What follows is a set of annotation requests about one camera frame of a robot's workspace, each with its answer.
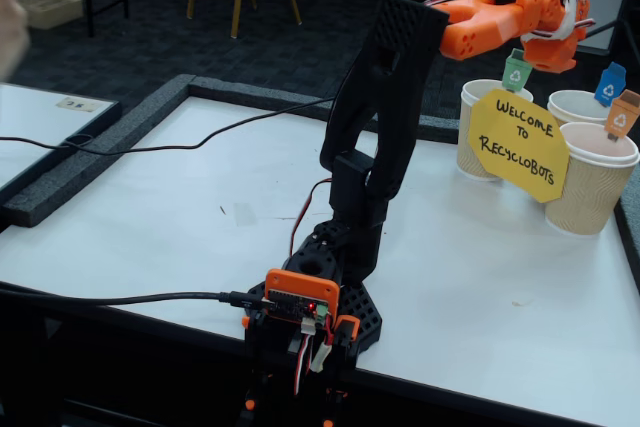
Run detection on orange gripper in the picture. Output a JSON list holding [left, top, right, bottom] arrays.
[[519, 0, 592, 73]]

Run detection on blurred bare person hand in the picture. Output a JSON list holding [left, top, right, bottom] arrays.
[[0, 0, 29, 84]]

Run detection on white tape strip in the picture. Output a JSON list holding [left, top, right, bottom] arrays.
[[529, 0, 579, 42]]

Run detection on white panel on black stand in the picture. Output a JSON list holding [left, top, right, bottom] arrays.
[[532, 0, 640, 61]]

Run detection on green recycling bin tag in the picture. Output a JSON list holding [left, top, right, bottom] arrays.
[[502, 48, 535, 94]]

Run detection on blue recycling bin tag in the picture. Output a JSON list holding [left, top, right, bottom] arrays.
[[592, 60, 628, 105]]

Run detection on paper cup with blue tag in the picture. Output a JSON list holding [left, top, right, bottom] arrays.
[[547, 90, 626, 128]]

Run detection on orange recycling bin tag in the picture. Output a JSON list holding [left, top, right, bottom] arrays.
[[603, 89, 640, 144]]

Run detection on yellow handwritten welcome sign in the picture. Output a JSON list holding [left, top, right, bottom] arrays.
[[467, 87, 571, 205]]

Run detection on paper cup with green tag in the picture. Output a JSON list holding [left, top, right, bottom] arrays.
[[456, 79, 536, 183]]

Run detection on black foam border strip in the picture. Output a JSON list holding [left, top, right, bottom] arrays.
[[187, 75, 381, 134], [613, 191, 640, 293], [417, 114, 462, 146], [2, 73, 197, 229]]

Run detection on paper cup with orange tag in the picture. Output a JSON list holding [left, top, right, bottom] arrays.
[[543, 121, 640, 237]]

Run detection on orange controller board case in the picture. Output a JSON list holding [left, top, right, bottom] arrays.
[[263, 269, 342, 336]]

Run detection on small paper label sticker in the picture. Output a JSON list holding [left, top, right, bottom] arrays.
[[55, 96, 105, 114]]

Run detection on cardboard box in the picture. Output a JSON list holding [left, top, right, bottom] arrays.
[[14, 0, 85, 31]]

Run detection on thin black camera cable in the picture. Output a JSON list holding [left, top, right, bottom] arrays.
[[0, 0, 551, 157]]

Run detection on black USB cable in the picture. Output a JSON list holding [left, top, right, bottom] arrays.
[[0, 280, 275, 310]]

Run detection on whiteboard with black frame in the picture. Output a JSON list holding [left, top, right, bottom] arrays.
[[0, 80, 124, 193]]

